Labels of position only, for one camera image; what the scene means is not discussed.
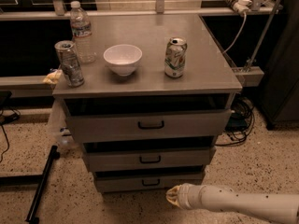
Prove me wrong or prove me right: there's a black cable on floor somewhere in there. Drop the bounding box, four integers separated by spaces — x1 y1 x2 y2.
0 90 21 164

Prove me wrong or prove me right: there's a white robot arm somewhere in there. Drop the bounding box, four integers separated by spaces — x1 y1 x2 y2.
166 183 299 224

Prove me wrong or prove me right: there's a white power cable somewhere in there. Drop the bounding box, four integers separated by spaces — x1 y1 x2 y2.
221 11 248 55

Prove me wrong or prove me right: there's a grey drawer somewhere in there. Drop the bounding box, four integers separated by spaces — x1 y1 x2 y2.
83 147 216 172
66 110 231 143
94 171 205 193

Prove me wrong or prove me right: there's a yellow crumpled wrapper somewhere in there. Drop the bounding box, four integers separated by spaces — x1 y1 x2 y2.
43 70 62 85

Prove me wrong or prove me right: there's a white power strip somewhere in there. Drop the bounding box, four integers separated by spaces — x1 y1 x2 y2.
224 0 251 16

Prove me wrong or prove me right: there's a green white soda can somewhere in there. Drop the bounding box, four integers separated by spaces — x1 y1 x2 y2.
164 37 187 78

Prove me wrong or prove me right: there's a grey metal frame rail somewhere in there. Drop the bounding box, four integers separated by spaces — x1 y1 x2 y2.
0 0 284 21

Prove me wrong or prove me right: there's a clear plastic bag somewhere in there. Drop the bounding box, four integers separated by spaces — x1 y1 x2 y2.
48 101 77 149

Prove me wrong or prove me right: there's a white ceramic bowl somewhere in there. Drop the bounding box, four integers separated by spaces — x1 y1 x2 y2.
103 44 143 77

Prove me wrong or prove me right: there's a black metal floor stand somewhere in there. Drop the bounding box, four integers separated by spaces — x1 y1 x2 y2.
0 146 60 224

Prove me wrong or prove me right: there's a black cable bundle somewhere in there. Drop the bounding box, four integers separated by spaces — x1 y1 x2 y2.
215 96 256 147

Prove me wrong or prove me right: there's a silver energy drink can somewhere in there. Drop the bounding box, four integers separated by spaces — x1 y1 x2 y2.
54 40 84 87

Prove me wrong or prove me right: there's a grey drawer cabinet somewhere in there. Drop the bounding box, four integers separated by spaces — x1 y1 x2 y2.
53 15 242 180

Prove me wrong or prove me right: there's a clear plastic water bottle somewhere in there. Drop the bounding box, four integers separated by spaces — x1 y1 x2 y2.
70 1 95 63

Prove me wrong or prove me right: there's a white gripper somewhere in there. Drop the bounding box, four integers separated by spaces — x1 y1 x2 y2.
166 183 203 210

